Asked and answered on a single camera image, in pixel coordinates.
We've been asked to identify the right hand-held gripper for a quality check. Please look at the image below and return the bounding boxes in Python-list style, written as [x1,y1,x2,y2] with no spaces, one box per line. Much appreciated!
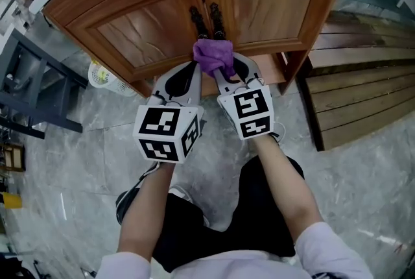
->
[213,52,276,141]

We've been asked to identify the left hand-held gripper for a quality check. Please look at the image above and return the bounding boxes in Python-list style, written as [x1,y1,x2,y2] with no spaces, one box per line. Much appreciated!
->
[132,60,206,164]

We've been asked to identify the purple cloth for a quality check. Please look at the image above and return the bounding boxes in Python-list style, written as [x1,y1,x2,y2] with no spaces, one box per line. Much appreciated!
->
[193,38,236,79]

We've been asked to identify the wooden cabinet door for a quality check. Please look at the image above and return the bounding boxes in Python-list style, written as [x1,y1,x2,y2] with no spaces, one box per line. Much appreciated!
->
[196,0,344,53]
[64,0,209,84]

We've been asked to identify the person's left forearm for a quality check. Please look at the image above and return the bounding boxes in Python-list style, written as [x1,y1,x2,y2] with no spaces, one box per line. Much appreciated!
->
[117,160,178,262]

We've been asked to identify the person's right forearm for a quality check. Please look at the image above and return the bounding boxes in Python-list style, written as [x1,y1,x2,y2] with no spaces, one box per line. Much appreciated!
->
[251,134,325,245]

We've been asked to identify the grey metal cabinet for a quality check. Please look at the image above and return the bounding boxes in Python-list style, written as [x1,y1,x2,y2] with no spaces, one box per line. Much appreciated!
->
[0,27,89,141]

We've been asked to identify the white mesh waste basket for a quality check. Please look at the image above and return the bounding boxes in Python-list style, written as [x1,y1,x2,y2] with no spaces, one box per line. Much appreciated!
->
[88,58,139,97]

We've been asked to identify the person's right sneaker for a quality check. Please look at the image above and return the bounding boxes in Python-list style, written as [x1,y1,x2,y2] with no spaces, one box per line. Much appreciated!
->
[168,185,210,226]

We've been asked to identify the person's sneaker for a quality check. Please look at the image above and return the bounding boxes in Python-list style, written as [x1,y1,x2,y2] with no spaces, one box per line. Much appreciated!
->
[115,160,161,225]
[168,185,210,226]

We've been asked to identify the wooden slat platform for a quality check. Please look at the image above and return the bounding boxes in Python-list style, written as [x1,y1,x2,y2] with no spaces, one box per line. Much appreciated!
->
[296,10,415,152]

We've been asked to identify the person's left sneaker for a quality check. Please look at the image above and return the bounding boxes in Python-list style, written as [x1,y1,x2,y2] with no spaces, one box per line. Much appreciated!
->
[115,160,161,225]

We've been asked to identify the black shorts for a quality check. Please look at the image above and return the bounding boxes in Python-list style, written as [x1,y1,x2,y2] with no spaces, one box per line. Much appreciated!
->
[152,154,305,274]

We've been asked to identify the small wooden stool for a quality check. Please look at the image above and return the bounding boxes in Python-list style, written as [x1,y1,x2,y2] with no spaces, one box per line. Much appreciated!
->
[3,143,27,173]

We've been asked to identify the white shirt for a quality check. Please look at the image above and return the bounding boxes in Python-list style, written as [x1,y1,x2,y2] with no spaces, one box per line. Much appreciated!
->
[95,221,374,279]

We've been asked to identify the yellow container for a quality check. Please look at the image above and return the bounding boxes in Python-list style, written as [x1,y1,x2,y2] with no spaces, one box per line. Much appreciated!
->
[0,191,23,210]

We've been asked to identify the black ornate door handle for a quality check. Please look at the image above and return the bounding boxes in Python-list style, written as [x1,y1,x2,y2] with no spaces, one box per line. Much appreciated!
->
[209,2,227,38]
[189,5,210,40]

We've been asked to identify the white thin cable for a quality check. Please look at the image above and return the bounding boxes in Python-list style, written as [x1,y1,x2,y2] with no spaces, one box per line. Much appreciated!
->
[270,121,287,144]

